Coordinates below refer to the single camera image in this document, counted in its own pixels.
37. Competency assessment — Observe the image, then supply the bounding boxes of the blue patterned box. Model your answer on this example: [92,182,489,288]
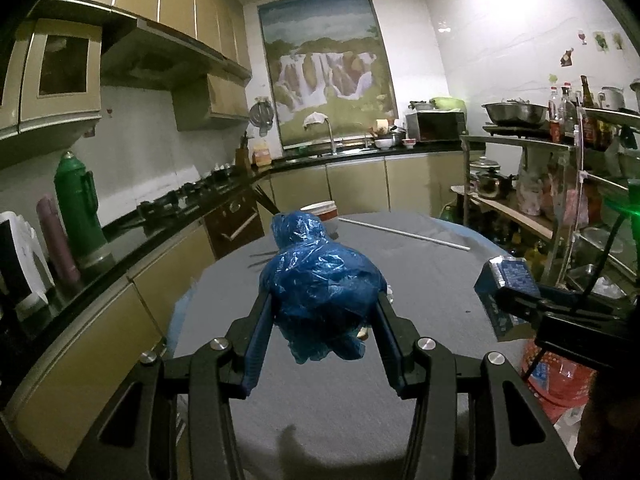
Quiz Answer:
[474,256,543,342]

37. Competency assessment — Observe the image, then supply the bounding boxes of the white bowl with red rim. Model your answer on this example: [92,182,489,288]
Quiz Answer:
[300,201,341,238]

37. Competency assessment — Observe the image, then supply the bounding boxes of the white thin rod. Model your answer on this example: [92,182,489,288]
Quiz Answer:
[337,217,471,251]

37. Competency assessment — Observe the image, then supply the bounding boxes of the built-in dark oven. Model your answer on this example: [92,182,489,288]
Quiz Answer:
[205,187,266,258]

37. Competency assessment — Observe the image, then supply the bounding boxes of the metal shelf rack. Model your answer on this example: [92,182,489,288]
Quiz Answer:
[460,107,640,311]

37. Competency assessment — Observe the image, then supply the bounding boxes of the steel pot with lid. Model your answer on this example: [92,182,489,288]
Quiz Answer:
[470,156,516,200]

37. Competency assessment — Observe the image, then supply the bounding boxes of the blue plastic bag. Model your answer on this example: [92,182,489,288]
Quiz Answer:
[258,211,388,365]

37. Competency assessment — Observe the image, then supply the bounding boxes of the printed plastic bag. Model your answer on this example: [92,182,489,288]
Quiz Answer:
[517,150,551,216]

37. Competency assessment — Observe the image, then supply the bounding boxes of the steel faucet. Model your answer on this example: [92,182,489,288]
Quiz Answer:
[305,114,340,156]

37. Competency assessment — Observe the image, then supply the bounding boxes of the glass-door wall cabinet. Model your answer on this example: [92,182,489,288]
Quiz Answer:
[0,17,103,168]

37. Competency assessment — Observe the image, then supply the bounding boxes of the gas stove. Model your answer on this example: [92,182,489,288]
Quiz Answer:
[137,175,241,218]

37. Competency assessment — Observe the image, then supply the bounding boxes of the white plastic appliance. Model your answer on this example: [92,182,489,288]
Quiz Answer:
[0,210,56,321]

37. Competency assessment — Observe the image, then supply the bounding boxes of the green thermos flask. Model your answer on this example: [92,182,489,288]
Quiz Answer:
[54,151,108,268]

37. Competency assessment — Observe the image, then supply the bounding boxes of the large steel basin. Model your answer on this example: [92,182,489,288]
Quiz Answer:
[481,101,548,126]

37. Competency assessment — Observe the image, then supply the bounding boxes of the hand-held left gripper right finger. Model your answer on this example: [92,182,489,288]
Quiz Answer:
[372,290,581,480]

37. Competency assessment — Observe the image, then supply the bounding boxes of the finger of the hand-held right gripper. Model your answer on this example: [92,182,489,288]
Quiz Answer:
[492,286,556,325]

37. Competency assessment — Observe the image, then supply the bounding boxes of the small beige wall cabinet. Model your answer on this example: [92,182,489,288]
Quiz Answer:
[172,72,249,131]

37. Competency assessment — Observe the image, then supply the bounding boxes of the grey tablecloth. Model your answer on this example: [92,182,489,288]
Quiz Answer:
[167,210,538,480]

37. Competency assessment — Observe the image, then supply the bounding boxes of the clear bottle with red cap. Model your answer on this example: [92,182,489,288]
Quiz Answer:
[548,86,562,143]

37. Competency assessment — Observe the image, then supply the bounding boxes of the brown glass bottle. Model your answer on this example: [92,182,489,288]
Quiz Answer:
[580,75,599,147]

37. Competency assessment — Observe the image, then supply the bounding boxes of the white jar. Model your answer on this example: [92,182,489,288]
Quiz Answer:
[600,86,626,111]

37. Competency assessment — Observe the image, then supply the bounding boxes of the microwave oven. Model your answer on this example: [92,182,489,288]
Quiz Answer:
[405,110,467,143]

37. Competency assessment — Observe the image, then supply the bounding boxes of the waterfall wall poster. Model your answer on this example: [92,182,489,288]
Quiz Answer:
[257,0,401,148]

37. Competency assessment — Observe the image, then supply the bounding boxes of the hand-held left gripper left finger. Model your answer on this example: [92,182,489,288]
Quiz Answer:
[70,287,276,480]

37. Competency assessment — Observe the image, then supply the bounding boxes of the beige lower cabinets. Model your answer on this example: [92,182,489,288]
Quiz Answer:
[0,150,468,461]

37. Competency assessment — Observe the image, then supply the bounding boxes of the hanging strainer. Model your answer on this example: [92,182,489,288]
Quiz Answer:
[248,97,275,136]

